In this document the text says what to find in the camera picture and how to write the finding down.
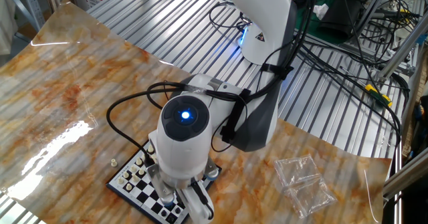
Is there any aluminium profile post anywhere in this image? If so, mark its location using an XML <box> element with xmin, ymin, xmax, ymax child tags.
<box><xmin>377</xmin><ymin>16</ymin><xmax>428</xmax><ymax>82</ymax></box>

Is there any grey metal pole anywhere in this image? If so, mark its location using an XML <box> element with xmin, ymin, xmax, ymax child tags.
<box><xmin>350</xmin><ymin>0</ymin><xmax>402</xmax><ymax>43</ymax></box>

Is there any thin black looped cable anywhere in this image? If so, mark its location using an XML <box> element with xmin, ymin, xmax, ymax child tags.
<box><xmin>209</xmin><ymin>1</ymin><xmax>250</xmax><ymax>29</ymax></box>

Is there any thick black cable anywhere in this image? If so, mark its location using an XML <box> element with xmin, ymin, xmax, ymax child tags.
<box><xmin>297</xmin><ymin>36</ymin><xmax>404</xmax><ymax>148</ymax></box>

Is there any yellow handled screwdriver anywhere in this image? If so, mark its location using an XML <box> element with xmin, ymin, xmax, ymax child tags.
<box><xmin>339</xmin><ymin>65</ymin><xmax>394</xmax><ymax>108</ymax></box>

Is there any aluminium profile rail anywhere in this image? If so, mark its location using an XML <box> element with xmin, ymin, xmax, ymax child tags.
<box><xmin>382</xmin><ymin>152</ymin><xmax>428</xmax><ymax>200</ymax></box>

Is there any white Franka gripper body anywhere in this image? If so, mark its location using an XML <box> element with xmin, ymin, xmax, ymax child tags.
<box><xmin>177</xmin><ymin>180</ymin><xmax>215</xmax><ymax>221</ymax></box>

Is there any thin white wire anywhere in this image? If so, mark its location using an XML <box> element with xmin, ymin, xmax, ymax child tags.
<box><xmin>363</xmin><ymin>169</ymin><xmax>379</xmax><ymax>223</ymax></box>

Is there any black velcro cable strap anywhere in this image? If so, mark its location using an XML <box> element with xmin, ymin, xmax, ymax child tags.
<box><xmin>219</xmin><ymin>88</ymin><xmax>252</xmax><ymax>144</ymax></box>

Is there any orange marble pattern mat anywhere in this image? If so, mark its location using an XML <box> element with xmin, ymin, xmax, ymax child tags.
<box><xmin>0</xmin><ymin>0</ymin><xmax>393</xmax><ymax>224</ymax></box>

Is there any clear plastic zip bag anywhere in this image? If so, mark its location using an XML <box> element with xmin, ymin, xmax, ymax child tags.
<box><xmin>284</xmin><ymin>175</ymin><xmax>338</xmax><ymax>219</ymax></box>
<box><xmin>273</xmin><ymin>154</ymin><xmax>322</xmax><ymax>188</ymax></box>

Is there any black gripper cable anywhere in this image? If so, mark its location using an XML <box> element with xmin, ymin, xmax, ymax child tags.
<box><xmin>191</xmin><ymin>181</ymin><xmax>215</xmax><ymax>219</ymax></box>

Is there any black and white chessboard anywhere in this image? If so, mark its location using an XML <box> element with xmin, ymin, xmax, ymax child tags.
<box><xmin>106</xmin><ymin>138</ymin><xmax>223</xmax><ymax>224</ymax></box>

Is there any aluminium table edge rail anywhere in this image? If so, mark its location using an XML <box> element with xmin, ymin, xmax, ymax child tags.
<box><xmin>391</xmin><ymin>143</ymin><xmax>404</xmax><ymax>224</ymax></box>

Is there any grey steel shelf frame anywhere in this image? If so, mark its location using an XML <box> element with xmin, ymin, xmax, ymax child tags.
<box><xmin>0</xmin><ymin>0</ymin><xmax>47</xmax><ymax>33</ymax></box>

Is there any white plastic bag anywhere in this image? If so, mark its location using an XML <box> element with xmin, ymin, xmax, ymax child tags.
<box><xmin>0</xmin><ymin>0</ymin><xmax>18</xmax><ymax>56</ymax></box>

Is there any crumpled white tissue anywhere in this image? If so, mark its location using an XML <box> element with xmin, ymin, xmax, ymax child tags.
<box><xmin>313</xmin><ymin>3</ymin><xmax>330</xmax><ymax>20</ymax></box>

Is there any black box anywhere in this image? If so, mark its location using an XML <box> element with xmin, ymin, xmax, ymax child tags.
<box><xmin>317</xmin><ymin>0</ymin><xmax>367</xmax><ymax>40</ymax></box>

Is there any black camera cable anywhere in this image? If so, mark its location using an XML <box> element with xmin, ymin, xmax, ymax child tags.
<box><xmin>106</xmin><ymin>81</ymin><xmax>188</xmax><ymax>166</ymax></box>

